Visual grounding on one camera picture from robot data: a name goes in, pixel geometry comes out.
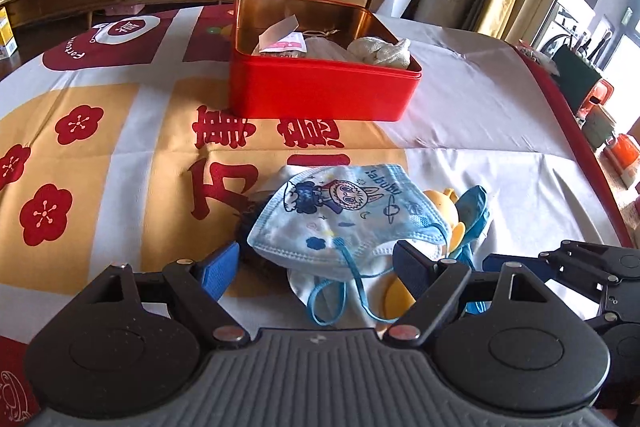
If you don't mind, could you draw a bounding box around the yellow cardboard box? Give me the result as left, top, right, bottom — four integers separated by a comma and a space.
0, 6, 17, 60

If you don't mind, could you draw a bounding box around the brown hair scrunchie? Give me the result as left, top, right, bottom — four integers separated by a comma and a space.
234, 197, 283, 277

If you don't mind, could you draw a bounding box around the blue cartoon face mask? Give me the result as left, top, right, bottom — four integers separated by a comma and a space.
248, 164, 450, 326

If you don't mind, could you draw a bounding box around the yellow rubber duck toy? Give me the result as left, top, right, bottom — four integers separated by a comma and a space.
383, 188, 466, 319

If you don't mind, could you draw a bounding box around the white plant pot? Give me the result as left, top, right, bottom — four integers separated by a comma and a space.
375, 0, 411, 18

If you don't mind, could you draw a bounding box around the white knotted cloth bundle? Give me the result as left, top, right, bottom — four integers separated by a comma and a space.
347, 37, 411, 70

